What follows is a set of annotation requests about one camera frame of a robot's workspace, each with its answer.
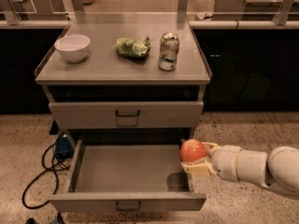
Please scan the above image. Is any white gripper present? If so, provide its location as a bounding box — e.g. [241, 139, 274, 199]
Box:
[181, 142, 241, 182]

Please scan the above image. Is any red apple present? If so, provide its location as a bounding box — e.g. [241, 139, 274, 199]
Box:
[179, 139, 207, 162]

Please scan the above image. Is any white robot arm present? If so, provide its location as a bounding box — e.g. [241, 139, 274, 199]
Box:
[179, 139, 299, 199]

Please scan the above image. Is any closed upper grey drawer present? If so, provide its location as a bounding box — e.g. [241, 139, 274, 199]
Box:
[50, 102, 204, 129]

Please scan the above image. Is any open middle grey drawer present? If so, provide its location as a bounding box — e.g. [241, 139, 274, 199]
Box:
[50, 140, 206, 213]

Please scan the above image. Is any grey drawer cabinet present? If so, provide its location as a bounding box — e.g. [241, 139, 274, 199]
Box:
[33, 12, 213, 214]

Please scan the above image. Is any silver green soda can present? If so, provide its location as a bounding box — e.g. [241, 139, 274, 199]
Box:
[159, 33, 179, 71]

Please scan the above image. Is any green chip bag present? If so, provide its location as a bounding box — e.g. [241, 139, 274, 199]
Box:
[116, 37, 150, 58]

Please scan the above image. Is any blue power box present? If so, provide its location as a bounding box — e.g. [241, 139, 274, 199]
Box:
[54, 134, 74, 160]

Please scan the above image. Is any background steel counter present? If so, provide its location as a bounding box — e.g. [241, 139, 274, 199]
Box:
[212, 0, 283, 21]

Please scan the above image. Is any white ceramic bowl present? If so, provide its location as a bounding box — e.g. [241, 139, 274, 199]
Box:
[54, 35, 91, 63]

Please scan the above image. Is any black floor cable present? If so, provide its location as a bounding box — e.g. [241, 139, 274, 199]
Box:
[21, 143, 71, 210]

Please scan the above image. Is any grey horizontal rail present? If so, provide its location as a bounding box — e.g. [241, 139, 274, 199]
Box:
[0, 21, 299, 30]

